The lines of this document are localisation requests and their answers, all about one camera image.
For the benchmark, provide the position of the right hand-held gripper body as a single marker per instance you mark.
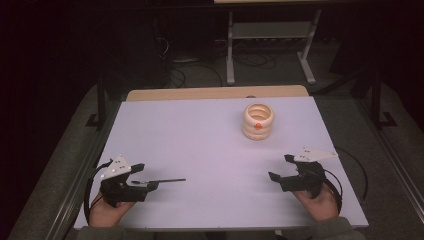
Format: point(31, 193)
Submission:
point(308, 181)

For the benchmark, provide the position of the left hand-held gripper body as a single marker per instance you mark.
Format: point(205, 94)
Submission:
point(115, 193)

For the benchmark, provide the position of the black metal stand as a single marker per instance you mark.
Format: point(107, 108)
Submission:
point(376, 100)
point(101, 100)

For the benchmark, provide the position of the person's left hand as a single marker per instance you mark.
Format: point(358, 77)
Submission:
point(106, 215)

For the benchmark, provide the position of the cream ribbed pen holder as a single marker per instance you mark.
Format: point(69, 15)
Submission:
point(257, 131)

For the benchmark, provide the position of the black pen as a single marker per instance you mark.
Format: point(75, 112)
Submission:
point(166, 181)

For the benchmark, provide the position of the person's right hand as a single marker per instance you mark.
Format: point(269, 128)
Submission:
point(320, 208)

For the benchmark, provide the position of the grey metal desk frame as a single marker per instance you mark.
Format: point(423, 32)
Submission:
point(266, 30)

